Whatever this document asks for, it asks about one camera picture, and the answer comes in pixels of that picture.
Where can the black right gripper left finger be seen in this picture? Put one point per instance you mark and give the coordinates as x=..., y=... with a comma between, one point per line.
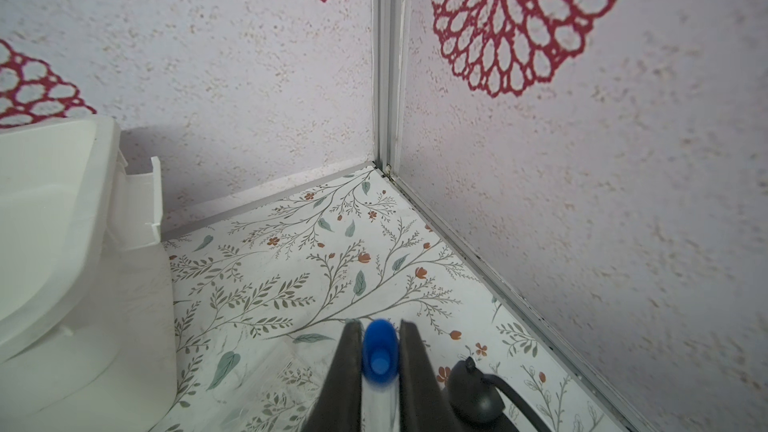
x=338, y=407

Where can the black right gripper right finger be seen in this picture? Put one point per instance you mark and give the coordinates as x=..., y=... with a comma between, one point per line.
x=421, y=404

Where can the blue capped test tube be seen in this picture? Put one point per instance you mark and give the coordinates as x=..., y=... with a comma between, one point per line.
x=380, y=371

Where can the white plastic storage bin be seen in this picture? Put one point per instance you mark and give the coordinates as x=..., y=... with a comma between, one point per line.
x=86, y=296

